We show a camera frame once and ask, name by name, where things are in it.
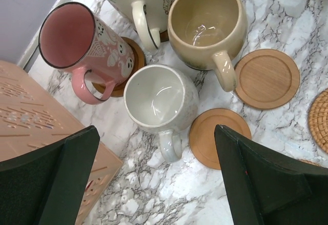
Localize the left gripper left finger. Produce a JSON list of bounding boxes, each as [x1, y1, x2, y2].
[[1, 126, 100, 224]]

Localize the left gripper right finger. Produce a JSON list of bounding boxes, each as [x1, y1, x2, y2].
[[214, 125, 327, 224]]

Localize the woven rattan coaster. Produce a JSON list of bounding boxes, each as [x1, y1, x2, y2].
[[307, 89, 328, 153], [298, 159, 321, 167]]

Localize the peach mesh file organizer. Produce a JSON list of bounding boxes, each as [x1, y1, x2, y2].
[[1, 61, 122, 224]]

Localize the light wooden coaster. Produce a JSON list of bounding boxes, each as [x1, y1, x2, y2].
[[235, 49, 300, 110], [189, 108, 252, 170]]

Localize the light wooden front coaster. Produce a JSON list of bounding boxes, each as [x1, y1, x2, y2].
[[235, 49, 300, 110]]

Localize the white cream mug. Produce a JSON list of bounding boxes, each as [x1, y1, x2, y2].
[[124, 65, 199, 163]]

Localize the red pink mug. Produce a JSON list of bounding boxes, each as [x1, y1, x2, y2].
[[38, 2, 134, 105]]

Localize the beige speckled mug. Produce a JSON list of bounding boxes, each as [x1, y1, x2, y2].
[[168, 0, 248, 92]]

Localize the green mug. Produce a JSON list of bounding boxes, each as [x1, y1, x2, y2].
[[108, 0, 174, 51]]

